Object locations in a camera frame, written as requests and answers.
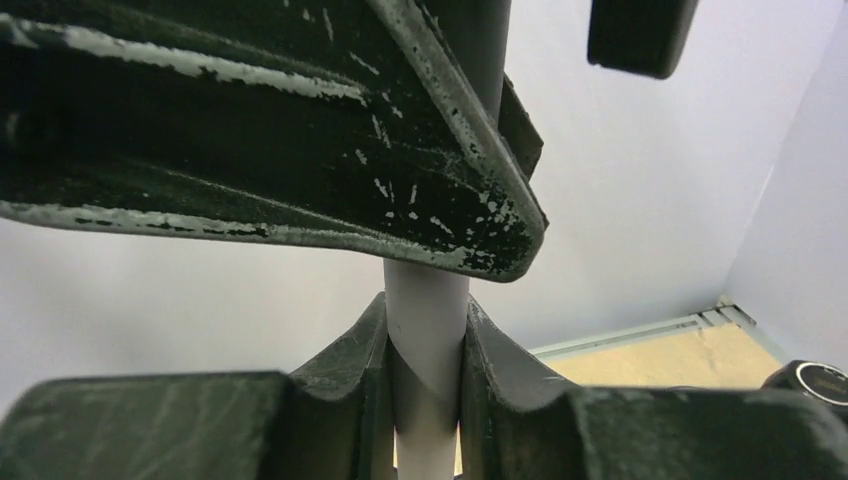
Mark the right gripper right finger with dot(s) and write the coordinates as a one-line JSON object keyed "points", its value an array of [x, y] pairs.
{"points": [[383, 127]]}

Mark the aluminium frame rail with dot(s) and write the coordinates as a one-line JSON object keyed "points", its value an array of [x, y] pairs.
{"points": [[725, 312]]}

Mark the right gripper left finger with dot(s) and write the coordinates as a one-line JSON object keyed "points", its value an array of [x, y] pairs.
{"points": [[332, 419]]}

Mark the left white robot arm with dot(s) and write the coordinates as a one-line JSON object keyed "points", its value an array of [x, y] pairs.
{"points": [[823, 382]]}

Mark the perforated music stand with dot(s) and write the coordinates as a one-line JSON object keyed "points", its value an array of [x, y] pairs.
{"points": [[437, 331]]}

